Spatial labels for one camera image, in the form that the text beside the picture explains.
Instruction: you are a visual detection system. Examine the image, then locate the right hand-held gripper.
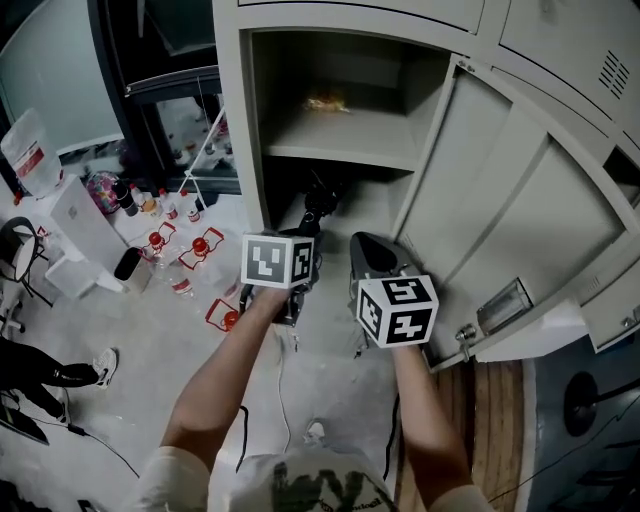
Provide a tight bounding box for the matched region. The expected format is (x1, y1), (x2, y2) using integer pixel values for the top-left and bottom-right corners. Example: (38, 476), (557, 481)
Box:
(348, 230), (441, 351)

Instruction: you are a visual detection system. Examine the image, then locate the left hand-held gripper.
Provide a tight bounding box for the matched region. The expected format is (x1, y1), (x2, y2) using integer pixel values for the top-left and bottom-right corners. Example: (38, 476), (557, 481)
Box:
(239, 232), (316, 327)

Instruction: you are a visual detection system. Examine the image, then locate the grey metal locker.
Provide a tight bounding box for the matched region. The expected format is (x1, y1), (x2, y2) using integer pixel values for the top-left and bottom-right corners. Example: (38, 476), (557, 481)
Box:
(212, 0), (640, 374)

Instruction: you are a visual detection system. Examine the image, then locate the person's right forearm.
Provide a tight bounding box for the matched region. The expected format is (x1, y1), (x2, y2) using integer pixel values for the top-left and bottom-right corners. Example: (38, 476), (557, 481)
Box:
(389, 343), (476, 489)

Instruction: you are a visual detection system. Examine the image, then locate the person's left forearm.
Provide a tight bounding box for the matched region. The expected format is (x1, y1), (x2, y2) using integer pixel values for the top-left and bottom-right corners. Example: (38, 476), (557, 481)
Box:
(159, 287), (296, 474)

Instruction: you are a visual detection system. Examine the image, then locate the open grey locker door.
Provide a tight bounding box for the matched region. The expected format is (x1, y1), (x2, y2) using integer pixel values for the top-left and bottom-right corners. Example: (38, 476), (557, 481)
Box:
(389, 53), (629, 374)
(579, 289), (640, 355)

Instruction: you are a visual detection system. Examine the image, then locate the large red-capped water bottle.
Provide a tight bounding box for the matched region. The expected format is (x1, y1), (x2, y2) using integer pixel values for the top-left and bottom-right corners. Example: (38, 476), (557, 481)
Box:
(140, 221), (178, 266)
(204, 297), (242, 332)
(177, 226), (225, 272)

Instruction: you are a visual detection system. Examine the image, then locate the small red-capped bottle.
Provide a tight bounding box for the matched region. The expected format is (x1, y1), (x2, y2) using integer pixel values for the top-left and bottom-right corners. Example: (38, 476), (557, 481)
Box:
(178, 189), (203, 224)
(157, 187), (180, 222)

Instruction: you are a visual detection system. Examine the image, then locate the clear red-label bottle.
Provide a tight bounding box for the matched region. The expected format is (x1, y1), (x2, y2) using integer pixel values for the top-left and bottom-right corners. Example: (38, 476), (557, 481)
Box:
(149, 259), (197, 302)

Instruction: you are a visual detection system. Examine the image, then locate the white folding stand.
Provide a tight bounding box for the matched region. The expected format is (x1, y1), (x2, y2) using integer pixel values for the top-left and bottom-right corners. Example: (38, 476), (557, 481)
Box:
(183, 106), (227, 212)

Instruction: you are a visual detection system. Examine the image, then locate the silver bin with black lid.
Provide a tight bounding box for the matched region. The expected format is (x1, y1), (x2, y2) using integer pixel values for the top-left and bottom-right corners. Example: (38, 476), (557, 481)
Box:
(113, 245), (152, 295)

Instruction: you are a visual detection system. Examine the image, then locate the black cup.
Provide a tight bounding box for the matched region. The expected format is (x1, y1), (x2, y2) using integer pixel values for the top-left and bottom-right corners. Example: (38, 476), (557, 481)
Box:
(111, 179), (140, 218)

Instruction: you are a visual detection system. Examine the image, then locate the yellow packet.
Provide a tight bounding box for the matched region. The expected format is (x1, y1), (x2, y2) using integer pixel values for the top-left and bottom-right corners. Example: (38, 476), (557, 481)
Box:
(304, 88), (352, 115)

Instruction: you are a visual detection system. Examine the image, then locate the person's white shoe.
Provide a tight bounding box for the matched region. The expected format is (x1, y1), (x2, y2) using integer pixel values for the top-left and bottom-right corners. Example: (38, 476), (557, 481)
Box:
(303, 419), (327, 447)

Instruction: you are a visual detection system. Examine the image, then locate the white box appliance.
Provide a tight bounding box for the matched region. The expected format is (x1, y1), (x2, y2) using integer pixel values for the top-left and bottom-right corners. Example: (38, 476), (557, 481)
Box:
(48, 173), (130, 262)

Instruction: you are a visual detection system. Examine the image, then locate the flat white box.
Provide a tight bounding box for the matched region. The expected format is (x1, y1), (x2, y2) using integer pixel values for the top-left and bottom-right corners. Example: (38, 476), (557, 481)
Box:
(43, 256), (125, 301)

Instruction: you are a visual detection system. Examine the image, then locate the wooden platform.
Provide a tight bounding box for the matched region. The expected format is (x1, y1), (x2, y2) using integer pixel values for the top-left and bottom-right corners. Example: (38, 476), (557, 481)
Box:
(393, 358), (527, 512)

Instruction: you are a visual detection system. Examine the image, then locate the black table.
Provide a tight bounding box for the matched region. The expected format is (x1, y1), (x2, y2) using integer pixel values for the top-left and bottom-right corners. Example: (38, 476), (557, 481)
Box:
(123, 63), (222, 104)

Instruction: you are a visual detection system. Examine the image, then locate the person's white printed shirt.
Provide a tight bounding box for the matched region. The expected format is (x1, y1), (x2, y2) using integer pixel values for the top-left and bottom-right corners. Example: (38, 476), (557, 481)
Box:
(132, 444), (496, 512)

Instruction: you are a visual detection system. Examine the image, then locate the black round stand base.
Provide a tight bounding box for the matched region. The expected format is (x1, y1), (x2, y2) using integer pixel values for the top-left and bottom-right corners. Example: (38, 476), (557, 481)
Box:
(563, 371), (640, 438)

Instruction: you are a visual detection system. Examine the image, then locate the big red-label water jug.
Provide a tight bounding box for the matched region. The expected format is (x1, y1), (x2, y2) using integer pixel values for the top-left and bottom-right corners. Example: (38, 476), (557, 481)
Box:
(0, 107), (65, 200)

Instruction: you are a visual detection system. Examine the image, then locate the black frame chair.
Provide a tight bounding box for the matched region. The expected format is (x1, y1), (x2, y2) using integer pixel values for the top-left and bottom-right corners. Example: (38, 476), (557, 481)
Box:
(0, 215), (55, 309)

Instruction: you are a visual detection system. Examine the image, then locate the black power adapter cable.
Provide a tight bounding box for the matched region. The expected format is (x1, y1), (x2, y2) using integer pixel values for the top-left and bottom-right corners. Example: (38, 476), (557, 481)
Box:
(29, 417), (142, 479)

